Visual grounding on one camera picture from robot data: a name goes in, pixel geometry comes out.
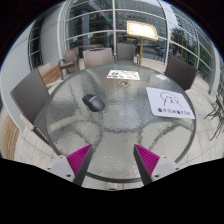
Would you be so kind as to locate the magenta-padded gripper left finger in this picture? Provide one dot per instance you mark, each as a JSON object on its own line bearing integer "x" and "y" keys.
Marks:
{"x": 78, "y": 160}

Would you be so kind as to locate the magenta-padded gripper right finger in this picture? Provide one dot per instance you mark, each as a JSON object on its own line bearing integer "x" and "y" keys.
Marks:
{"x": 148, "y": 160}

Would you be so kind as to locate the black computer mouse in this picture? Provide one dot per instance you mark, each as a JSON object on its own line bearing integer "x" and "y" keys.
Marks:
{"x": 94, "y": 102}

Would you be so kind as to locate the wooden slat bench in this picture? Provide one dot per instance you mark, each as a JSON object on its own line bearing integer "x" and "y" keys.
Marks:
{"x": 10, "y": 136}
{"x": 50, "y": 76}

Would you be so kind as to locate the dark wicker chair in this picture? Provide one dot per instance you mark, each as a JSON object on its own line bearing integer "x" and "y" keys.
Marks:
{"x": 180, "y": 71}
{"x": 28, "y": 96}

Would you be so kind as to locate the dark metal outdoor furniture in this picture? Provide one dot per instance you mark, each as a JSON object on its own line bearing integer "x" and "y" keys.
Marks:
{"x": 216, "y": 113}

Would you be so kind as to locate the laminated picture menu card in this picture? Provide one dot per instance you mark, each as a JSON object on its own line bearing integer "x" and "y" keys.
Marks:
{"x": 123, "y": 75}

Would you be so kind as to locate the brown wicker armchair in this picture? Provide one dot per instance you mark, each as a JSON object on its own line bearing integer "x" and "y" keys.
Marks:
{"x": 70, "y": 56}

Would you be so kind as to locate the grey wicker armchair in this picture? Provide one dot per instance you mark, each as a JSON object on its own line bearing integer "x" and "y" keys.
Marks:
{"x": 126, "y": 51}

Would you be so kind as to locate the gold framed menu stand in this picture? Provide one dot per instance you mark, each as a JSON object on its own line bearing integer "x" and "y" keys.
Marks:
{"x": 141, "y": 30}

